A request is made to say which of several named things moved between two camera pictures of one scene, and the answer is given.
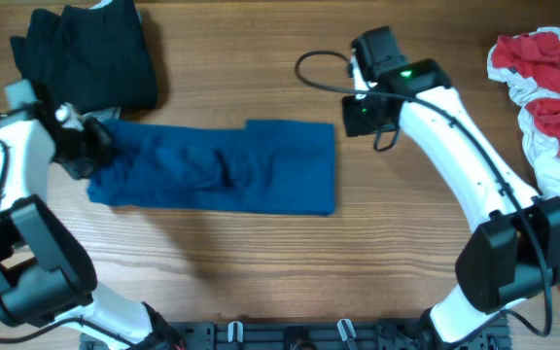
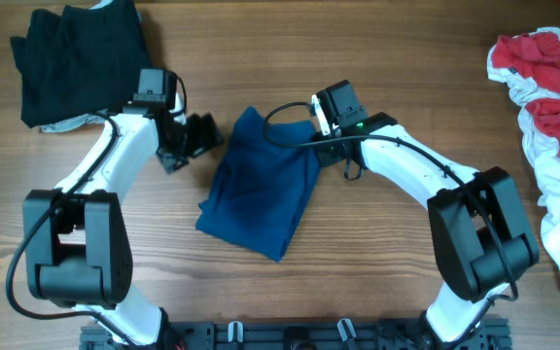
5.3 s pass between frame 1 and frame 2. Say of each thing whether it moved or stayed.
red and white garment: stayed
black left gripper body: moved
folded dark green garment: stayed
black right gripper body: moved
